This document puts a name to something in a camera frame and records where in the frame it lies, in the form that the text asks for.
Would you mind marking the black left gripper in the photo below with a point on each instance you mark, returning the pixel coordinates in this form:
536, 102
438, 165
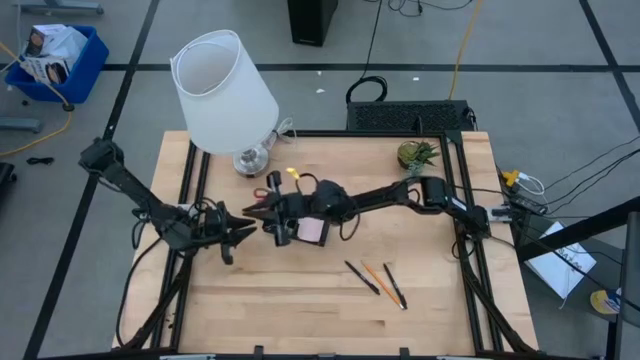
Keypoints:
217, 227

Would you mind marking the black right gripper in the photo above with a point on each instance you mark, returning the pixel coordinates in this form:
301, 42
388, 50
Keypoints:
295, 207

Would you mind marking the pale pink sticky note pad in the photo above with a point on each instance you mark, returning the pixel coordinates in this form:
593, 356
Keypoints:
310, 230

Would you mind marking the black pen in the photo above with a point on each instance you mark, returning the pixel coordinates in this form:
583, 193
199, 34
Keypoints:
395, 286
362, 277

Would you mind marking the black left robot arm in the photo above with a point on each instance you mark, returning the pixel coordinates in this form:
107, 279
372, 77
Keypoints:
145, 200

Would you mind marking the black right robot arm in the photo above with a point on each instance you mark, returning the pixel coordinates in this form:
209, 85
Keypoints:
390, 195

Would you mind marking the black mesh desk organizer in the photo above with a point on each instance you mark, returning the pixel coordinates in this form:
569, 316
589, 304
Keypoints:
327, 232

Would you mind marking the white shade silver table lamp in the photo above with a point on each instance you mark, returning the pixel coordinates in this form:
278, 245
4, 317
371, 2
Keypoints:
225, 100

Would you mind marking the potted succulent plant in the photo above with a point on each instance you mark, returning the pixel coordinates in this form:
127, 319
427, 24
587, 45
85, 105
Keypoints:
415, 152

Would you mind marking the black mesh top computer case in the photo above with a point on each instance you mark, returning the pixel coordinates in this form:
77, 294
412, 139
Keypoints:
407, 116

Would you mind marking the black computer tower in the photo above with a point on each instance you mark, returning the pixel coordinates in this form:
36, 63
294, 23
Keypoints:
310, 20

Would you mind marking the blue plastic bin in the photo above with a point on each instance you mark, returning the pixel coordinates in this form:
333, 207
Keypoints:
85, 75

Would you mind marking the grey table foot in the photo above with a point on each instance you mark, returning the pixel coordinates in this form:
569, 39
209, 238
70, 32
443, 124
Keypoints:
20, 125
60, 7

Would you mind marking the yellow plug connector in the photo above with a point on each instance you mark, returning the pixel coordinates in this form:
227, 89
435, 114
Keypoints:
511, 177

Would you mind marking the white printed carton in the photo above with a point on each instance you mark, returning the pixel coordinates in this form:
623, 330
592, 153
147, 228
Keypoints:
55, 40
47, 70

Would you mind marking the white paper booklet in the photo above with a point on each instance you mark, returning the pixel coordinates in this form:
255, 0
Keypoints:
560, 265

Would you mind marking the black desk beam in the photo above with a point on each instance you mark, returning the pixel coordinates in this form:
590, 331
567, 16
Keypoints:
575, 232

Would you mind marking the black aluminium table frame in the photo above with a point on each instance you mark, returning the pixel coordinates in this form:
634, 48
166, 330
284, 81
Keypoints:
320, 133

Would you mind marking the black plastic bracket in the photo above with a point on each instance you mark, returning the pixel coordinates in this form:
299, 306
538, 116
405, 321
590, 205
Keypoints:
258, 350
404, 351

